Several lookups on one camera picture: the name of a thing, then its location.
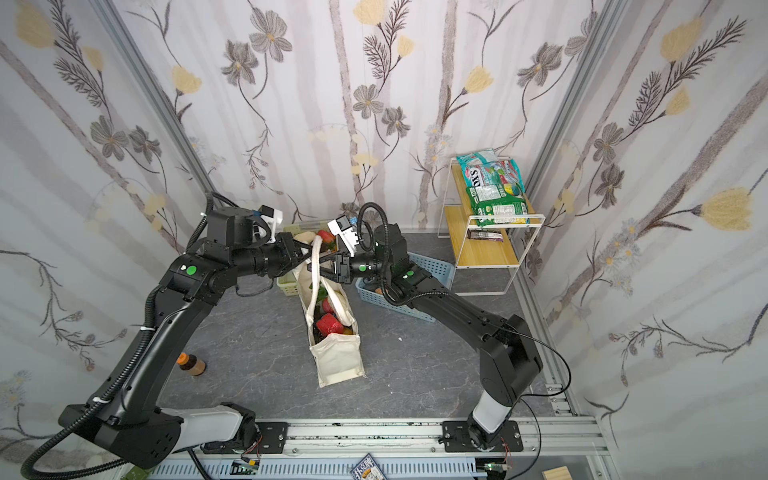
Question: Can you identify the red pepper toy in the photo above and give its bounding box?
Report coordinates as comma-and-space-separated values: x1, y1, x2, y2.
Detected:
314, 313, 345, 337

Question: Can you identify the cream floral tote bag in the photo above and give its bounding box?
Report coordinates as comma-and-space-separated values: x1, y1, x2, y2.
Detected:
293, 232, 365, 388

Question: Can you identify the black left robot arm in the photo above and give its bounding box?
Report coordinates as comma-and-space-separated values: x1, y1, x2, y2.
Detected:
20, 192, 312, 479

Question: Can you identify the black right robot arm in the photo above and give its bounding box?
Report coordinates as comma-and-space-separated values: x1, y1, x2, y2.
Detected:
320, 202, 543, 451

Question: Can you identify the green skittles candy bag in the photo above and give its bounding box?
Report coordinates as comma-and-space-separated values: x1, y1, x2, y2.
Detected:
457, 149, 529, 227

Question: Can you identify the green plastic fruit basket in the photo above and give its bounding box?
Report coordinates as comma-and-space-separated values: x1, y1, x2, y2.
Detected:
276, 220, 330, 297

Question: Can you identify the red apple toy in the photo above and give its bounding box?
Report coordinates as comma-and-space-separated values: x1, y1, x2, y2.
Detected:
317, 230, 336, 244

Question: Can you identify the blue plastic vegetable basket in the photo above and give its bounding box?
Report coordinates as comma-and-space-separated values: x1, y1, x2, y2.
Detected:
355, 253, 456, 323

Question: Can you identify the small brown orange-capped bottle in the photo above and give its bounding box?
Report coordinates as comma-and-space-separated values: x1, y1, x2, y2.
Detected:
176, 352, 207, 377

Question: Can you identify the purple brown chocolate packet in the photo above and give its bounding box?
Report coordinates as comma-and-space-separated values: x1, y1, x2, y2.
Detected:
467, 230, 503, 242

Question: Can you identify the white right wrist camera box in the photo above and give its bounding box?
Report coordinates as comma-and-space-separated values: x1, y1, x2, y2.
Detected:
328, 215, 359, 256

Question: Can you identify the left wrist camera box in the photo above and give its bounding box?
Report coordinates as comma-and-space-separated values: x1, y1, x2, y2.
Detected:
206, 205, 283, 247

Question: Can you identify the white wire wooden shelf rack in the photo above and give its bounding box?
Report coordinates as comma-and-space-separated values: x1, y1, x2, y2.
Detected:
437, 159, 546, 297

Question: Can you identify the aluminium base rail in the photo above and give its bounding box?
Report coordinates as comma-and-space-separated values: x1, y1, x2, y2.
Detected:
114, 417, 620, 479

